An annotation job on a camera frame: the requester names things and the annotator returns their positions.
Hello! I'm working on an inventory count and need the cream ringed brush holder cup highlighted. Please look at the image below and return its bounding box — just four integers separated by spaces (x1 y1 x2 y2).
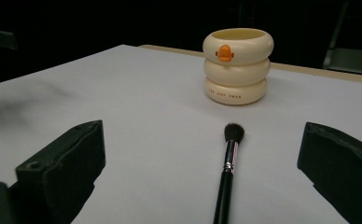
202 27 275 105

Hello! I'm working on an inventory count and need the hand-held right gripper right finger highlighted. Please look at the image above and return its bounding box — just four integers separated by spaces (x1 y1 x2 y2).
297 121 362 224

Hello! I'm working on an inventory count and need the white metal stand with shelf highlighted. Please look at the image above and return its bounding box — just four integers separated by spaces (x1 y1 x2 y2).
322 0 362 77

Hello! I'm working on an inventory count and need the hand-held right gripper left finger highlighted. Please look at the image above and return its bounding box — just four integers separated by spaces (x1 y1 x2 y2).
9 119 106 224

